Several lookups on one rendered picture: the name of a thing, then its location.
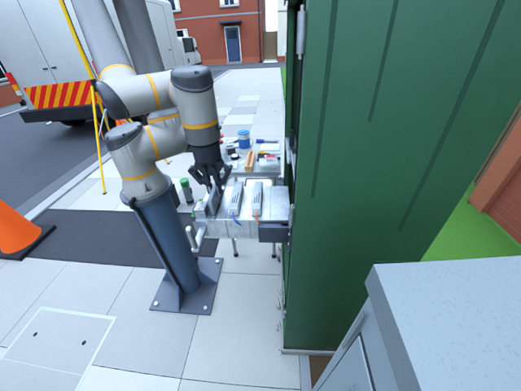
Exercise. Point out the orange block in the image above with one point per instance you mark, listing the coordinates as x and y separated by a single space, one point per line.
250 161

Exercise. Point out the blue house door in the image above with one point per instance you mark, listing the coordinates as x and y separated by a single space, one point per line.
233 44

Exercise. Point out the light grey street cabinet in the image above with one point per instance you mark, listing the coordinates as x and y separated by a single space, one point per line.
439 326

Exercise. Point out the grey splice tray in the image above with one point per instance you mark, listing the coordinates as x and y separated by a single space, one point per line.
236 198
257 198

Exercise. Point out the red brick house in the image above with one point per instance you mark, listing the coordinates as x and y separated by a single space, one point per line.
203 24

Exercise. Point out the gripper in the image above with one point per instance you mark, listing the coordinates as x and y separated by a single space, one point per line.
206 154

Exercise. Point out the grey blanking plate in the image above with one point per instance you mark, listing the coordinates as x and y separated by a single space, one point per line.
211 203

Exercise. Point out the white chevron-striped van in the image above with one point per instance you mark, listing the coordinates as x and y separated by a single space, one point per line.
45 53

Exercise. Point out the white green small box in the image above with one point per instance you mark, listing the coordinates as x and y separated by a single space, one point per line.
198 208

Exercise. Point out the grey cabinet hinge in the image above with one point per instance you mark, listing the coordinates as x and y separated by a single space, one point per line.
301 32

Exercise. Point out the red brick wall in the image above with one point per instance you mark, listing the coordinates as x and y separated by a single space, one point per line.
502 183

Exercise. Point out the yellow pole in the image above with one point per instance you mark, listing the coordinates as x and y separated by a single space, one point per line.
99 138

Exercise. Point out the green street cabinet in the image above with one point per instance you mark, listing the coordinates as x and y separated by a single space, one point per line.
366 163

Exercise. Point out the orange traffic cone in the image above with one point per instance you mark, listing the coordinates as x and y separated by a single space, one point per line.
14 230

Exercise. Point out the dark grey hinge block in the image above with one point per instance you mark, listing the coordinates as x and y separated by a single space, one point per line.
273 233

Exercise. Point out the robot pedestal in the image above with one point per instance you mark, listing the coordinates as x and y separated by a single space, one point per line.
175 248

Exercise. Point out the grey pavement hatch cover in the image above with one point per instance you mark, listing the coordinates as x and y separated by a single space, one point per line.
57 350

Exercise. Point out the silver folding table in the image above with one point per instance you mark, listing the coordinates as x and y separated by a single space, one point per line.
268 173

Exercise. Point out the white flat box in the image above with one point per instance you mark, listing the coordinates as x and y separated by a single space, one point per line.
269 165

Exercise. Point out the yellow black hand tool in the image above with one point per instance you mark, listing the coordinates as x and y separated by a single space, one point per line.
265 154

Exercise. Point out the blue-lidded white tub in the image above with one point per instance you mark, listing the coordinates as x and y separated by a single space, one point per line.
244 139

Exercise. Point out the black green-capped can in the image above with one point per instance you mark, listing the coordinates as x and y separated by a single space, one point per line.
186 191

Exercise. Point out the silver tray frame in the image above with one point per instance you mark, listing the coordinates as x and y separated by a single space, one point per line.
277 205

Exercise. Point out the small white van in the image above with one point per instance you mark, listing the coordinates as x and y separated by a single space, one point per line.
188 47

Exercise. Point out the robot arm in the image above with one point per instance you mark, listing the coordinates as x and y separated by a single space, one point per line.
134 87

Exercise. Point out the black rubber mat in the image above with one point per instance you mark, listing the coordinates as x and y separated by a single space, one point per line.
102 238

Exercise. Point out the blue pen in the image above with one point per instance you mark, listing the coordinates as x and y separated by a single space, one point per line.
268 141

